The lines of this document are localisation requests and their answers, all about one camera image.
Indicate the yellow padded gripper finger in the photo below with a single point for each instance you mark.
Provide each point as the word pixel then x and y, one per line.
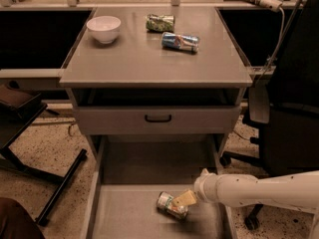
pixel 185 199

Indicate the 7up soda can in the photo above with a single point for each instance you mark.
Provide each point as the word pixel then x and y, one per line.
pixel 164 203

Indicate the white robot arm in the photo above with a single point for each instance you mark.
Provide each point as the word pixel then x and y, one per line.
pixel 299 191

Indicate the open grey drawer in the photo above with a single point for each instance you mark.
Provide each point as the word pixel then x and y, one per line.
pixel 130 175

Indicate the closed upper grey drawer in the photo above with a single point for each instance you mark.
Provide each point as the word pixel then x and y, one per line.
pixel 126 120

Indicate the grey drawer cabinet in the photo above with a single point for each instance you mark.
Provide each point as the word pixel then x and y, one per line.
pixel 136 71

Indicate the blue red soda can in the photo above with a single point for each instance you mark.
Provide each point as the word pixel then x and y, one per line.
pixel 180 42

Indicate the green crumpled can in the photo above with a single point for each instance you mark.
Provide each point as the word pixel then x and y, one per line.
pixel 160 23

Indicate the black office chair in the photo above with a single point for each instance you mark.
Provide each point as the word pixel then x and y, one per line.
pixel 286 113

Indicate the brown object bottom left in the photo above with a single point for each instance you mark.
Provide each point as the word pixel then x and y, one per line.
pixel 15 222

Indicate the white ceramic bowl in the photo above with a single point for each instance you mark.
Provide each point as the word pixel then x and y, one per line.
pixel 104 29

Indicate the black drawer handle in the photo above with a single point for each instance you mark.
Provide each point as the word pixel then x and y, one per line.
pixel 158 119

